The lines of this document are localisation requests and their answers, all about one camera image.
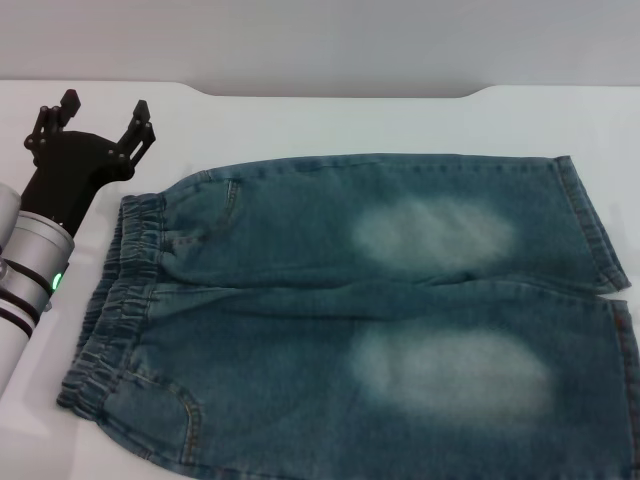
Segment blue denim shorts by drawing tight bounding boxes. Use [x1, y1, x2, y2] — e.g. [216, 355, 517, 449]
[55, 153, 640, 480]

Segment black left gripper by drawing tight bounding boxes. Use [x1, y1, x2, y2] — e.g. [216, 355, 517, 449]
[18, 88, 157, 235]

